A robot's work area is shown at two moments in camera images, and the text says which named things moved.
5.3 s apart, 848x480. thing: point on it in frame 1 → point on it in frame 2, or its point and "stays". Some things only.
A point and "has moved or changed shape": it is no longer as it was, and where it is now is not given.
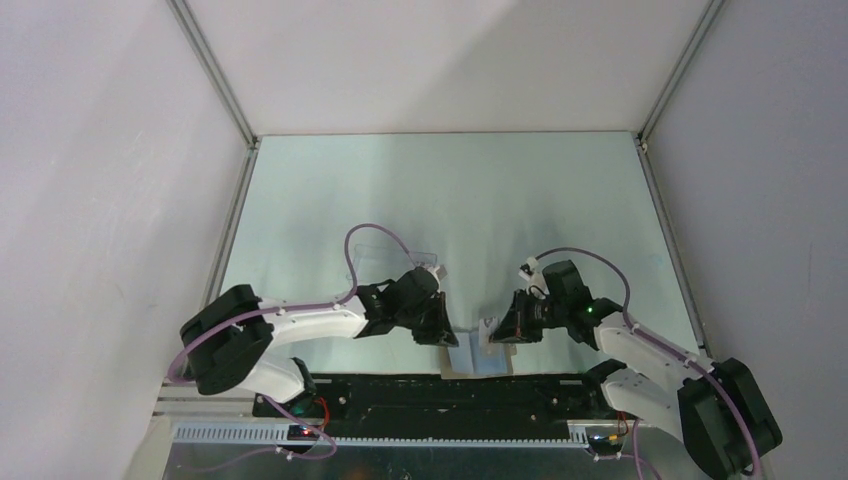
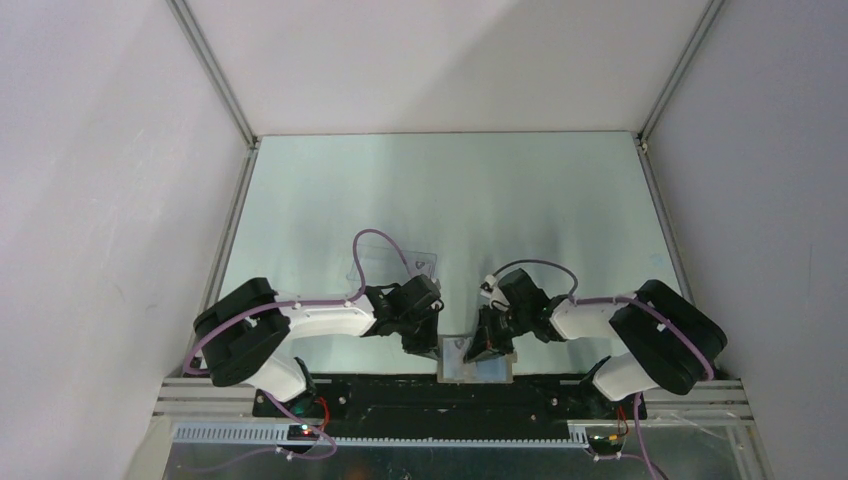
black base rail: [456, 405] stays
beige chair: [153, 453] stays
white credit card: [486, 327] has moved or changed shape
